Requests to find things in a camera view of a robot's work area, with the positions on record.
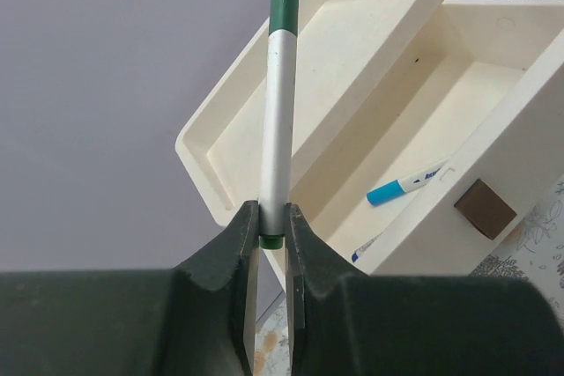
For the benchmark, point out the floral patterned table mat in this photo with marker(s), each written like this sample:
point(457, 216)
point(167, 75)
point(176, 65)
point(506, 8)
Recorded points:
point(520, 255)

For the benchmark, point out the white top drawer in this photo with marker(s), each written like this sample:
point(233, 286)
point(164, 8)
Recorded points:
point(481, 85)

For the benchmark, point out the white green pen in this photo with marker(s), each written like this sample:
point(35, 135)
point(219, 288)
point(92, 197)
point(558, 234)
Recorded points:
point(278, 121)

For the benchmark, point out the white stacked drawer unit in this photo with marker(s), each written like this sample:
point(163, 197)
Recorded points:
point(344, 49)

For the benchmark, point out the white teal capped marker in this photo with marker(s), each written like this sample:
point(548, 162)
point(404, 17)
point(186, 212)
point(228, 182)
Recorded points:
point(402, 186)

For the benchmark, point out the blue capped white pen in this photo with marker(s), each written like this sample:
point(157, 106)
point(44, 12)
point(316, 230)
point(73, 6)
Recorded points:
point(363, 248)

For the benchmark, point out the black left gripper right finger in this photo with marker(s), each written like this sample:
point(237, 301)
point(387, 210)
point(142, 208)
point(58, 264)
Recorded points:
point(345, 322)

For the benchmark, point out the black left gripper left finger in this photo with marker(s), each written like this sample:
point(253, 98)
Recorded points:
point(197, 318)

